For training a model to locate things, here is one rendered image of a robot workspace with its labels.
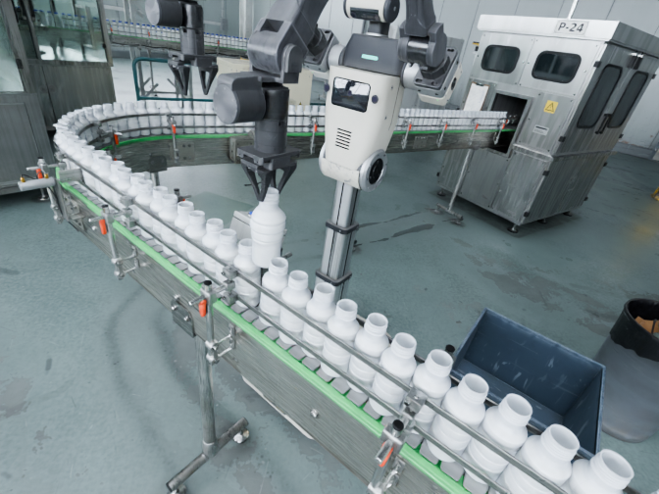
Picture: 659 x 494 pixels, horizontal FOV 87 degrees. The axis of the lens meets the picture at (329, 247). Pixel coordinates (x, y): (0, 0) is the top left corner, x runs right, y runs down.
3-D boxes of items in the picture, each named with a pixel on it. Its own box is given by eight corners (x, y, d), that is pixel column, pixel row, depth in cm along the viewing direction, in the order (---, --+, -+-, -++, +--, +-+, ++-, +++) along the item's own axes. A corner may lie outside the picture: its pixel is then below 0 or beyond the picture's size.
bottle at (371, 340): (339, 379, 69) (353, 317, 60) (359, 364, 73) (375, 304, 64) (362, 401, 65) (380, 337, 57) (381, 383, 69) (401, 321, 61)
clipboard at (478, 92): (463, 111, 406) (473, 80, 390) (480, 116, 390) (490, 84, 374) (461, 111, 404) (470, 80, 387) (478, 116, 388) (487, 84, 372)
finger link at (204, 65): (181, 92, 95) (178, 53, 90) (205, 92, 100) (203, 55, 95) (197, 98, 92) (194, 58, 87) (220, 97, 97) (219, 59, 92)
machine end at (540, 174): (495, 181, 551) (553, 34, 449) (581, 217, 463) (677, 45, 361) (428, 191, 466) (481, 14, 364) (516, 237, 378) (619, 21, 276)
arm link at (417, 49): (445, 47, 94) (428, 44, 96) (438, 21, 85) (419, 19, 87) (430, 79, 95) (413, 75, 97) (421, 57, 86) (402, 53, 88)
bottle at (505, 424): (499, 463, 59) (543, 402, 50) (492, 495, 54) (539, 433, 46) (465, 441, 61) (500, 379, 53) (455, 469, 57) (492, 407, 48)
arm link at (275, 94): (297, 83, 58) (274, 77, 61) (266, 83, 54) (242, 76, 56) (293, 125, 62) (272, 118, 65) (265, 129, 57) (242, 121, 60)
